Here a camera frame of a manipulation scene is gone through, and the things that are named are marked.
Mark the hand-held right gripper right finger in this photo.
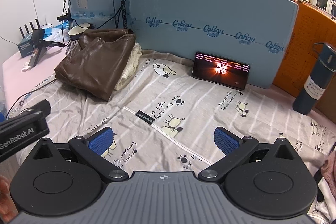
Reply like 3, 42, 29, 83
198, 127, 303, 184

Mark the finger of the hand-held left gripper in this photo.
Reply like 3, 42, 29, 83
18, 99, 52, 117

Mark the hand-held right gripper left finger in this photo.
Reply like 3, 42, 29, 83
28, 127, 130, 184

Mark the person's left forearm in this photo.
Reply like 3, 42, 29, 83
0, 175, 20, 223

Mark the printed striped bed sheet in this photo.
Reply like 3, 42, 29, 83
5, 49, 336, 224

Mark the blue cardboard box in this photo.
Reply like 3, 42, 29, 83
18, 30, 53, 58

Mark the brown leather garment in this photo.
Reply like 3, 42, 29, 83
54, 28, 137, 102

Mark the black smartphone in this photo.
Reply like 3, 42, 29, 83
192, 51, 251, 91

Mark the clear plastic bag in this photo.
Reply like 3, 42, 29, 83
43, 25, 71, 44

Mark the cream white garment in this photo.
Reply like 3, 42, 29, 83
114, 43, 143, 91

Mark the black router with antennas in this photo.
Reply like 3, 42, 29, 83
18, 18, 44, 36

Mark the white cup with dark rim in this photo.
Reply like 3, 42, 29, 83
68, 23, 91, 47

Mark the dark teal thermos bottle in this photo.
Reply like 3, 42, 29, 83
292, 42, 336, 116

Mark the white cloth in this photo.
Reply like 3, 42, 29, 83
307, 177, 336, 224

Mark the orange board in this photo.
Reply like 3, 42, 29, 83
273, 0, 336, 99

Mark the large blue foam board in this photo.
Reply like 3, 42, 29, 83
126, 0, 300, 90

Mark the black cable on table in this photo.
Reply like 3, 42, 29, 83
5, 76, 58, 119

